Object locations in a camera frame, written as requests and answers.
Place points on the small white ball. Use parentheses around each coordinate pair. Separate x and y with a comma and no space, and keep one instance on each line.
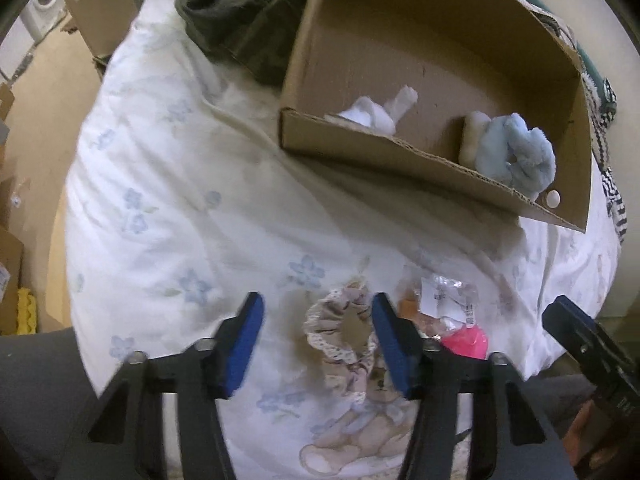
(553,198)

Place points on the plain cardboard carton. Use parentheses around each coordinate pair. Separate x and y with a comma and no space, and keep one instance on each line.
(105,5)

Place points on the flat cardboard piece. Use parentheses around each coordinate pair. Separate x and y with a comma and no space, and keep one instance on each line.
(10,270)

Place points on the light blue plush toy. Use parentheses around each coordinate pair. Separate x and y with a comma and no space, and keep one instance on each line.
(520,155)

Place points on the teal patterned cloth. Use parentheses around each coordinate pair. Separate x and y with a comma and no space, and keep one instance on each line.
(597,75)

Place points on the black white striped cloth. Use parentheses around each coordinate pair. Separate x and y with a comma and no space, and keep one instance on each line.
(612,200)

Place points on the person's right hand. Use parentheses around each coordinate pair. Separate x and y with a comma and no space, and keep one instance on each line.
(577,432)

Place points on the white plush toy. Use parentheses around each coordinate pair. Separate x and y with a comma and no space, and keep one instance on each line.
(372,112)

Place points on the clear plastic packet pink item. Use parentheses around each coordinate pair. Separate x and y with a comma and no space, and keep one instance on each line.
(462,337)

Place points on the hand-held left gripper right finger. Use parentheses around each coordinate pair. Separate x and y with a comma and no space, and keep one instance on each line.
(394,347)

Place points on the grey pants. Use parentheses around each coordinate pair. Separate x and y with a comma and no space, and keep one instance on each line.
(40,390)

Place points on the beige plush toy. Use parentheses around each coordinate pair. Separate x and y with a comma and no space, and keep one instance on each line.
(472,135)

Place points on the brown cardboard box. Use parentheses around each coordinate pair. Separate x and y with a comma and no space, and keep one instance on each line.
(400,55)

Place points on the white appliance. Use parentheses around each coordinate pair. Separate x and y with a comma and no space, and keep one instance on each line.
(45,10)

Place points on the yellow plastic object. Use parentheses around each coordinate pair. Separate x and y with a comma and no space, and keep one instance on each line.
(27,310)

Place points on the beige lace scrunchie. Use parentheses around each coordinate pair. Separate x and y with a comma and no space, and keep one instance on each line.
(320,342)

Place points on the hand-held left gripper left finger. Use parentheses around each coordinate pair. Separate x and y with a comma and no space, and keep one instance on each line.
(244,347)

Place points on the white floral blanket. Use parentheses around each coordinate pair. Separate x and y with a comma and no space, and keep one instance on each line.
(190,200)

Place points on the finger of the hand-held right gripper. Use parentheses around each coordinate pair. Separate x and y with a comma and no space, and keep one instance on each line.
(582,337)

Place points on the dark green garment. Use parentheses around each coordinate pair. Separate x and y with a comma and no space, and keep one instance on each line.
(235,15)

